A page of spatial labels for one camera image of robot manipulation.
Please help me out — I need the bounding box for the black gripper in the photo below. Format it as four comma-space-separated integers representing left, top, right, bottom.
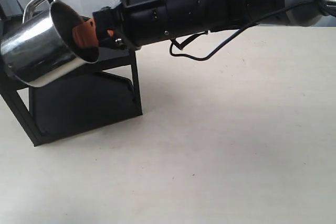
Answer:
72, 0, 168, 50

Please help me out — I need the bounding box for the stainless steel mug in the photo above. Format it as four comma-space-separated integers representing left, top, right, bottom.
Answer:
1, 0, 99, 87

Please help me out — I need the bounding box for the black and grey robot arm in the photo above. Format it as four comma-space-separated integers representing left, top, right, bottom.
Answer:
72, 0, 335, 50

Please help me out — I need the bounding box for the black shelf rack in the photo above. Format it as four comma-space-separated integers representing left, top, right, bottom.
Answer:
0, 0, 143, 147

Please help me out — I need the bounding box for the black cable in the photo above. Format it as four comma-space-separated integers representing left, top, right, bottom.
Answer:
169, 0, 320, 61

